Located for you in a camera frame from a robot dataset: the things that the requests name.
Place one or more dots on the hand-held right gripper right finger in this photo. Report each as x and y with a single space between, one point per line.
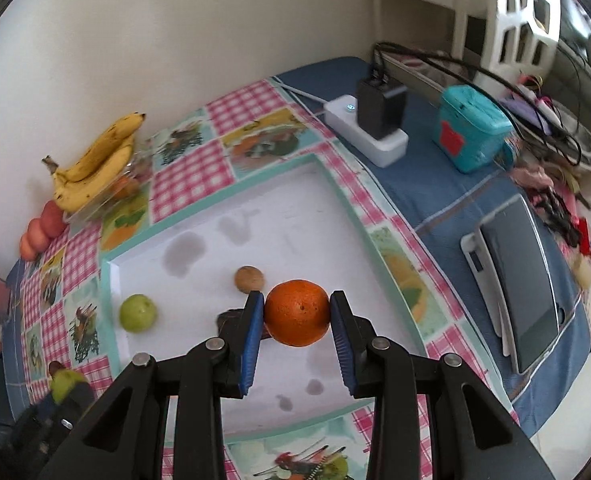
343 345

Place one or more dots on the white tablet stand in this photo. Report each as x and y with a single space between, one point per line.
478 270

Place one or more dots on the white lattice grille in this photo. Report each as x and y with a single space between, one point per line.
500 25

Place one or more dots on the pile of colourful hair accessories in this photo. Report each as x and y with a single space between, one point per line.
570 220

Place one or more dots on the oval green jujube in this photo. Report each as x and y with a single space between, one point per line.
65 384

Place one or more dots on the large orange tangerine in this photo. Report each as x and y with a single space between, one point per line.
298 312

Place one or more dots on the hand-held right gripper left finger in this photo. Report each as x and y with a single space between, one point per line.
252 345

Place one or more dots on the yellow spotted banana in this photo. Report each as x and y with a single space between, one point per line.
92 185
105 145

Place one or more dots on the red apple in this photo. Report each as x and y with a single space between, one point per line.
26 248
53 217
36 234

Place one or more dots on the white tray with teal rim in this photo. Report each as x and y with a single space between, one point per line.
275 220

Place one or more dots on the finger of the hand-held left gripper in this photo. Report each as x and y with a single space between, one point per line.
46 407
82 396

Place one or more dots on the small brown kiwi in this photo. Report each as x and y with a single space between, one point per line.
249 279

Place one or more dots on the clear plastic container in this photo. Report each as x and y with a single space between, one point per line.
135 175

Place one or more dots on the white power strip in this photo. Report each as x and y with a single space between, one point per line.
390 152

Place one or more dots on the round green jujube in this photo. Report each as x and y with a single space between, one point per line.
138 312

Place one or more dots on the dark tablet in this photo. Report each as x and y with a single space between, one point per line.
523 285

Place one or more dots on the teal case with red patch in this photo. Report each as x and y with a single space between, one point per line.
470 130

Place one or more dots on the blue tablecloth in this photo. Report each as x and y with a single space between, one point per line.
425 185

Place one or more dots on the pink checkered printed tablecloth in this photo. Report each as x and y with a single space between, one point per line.
245 110

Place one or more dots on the black charger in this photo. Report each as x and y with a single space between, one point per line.
380 110

